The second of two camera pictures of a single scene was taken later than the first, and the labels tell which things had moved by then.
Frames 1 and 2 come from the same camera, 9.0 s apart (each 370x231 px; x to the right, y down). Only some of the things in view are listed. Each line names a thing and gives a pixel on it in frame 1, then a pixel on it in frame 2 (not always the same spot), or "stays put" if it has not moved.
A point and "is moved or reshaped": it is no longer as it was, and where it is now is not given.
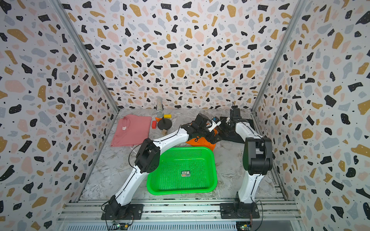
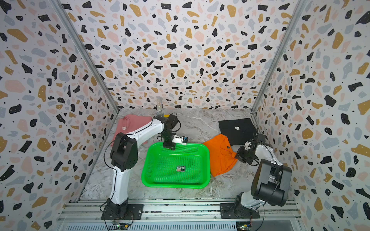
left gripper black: [215, 139] → [172, 145]
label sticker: [186, 173] → [180, 168]
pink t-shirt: [131, 130] stays put
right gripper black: [220, 127] → [239, 155]
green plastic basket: [183, 170] is moved or reshaped
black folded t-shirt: [227, 131] stays put
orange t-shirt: [202, 142] → [222, 155]
